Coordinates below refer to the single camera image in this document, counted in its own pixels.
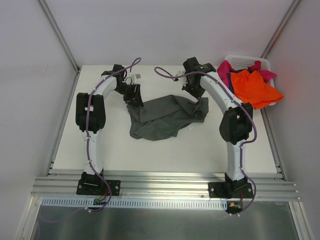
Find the dark grey t-shirt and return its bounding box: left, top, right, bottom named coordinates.
left=127, top=95, right=209, bottom=141

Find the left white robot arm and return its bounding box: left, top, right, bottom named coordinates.
left=75, top=64, right=144, bottom=194

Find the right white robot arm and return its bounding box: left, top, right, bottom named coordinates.
left=183, top=57, right=256, bottom=199

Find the navy blue t-shirt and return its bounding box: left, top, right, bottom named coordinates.
left=226, top=72, right=235, bottom=94

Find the magenta t-shirt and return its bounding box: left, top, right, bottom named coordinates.
left=217, top=60, right=277, bottom=88

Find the white plastic laundry basket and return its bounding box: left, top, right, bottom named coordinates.
left=224, top=55, right=276, bottom=109

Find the orange t-shirt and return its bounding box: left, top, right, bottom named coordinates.
left=230, top=69, right=284, bottom=110

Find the left small circuit board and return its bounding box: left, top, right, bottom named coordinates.
left=93, top=198, right=107, bottom=206

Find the small circuit board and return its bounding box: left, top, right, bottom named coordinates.
left=229, top=201, right=243, bottom=209
left=93, top=198, right=107, bottom=206

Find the right small circuit board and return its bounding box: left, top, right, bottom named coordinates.
left=229, top=201, right=243, bottom=209

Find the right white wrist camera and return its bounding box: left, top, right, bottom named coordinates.
left=174, top=70, right=187, bottom=82

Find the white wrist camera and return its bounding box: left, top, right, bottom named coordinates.
left=174, top=70, right=187, bottom=82
left=128, top=73, right=141, bottom=82

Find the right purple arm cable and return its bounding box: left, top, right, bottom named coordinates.
left=153, top=66, right=259, bottom=217

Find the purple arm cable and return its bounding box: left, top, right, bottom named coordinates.
left=84, top=57, right=142, bottom=214
left=153, top=66, right=259, bottom=217

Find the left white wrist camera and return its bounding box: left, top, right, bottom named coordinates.
left=128, top=73, right=141, bottom=82

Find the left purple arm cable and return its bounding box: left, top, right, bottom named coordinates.
left=84, top=57, right=142, bottom=214

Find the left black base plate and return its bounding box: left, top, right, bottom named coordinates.
left=76, top=179, right=121, bottom=196

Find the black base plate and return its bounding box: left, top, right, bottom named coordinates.
left=208, top=181, right=254, bottom=199
left=76, top=179, right=121, bottom=196

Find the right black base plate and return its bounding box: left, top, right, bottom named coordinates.
left=208, top=181, right=254, bottom=199

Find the white slotted cable duct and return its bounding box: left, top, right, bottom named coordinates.
left=41, top=197, right=227, bottom=210

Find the aluminium mounting rail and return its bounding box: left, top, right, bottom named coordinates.
left=31, top=169, right=303, bottom=202

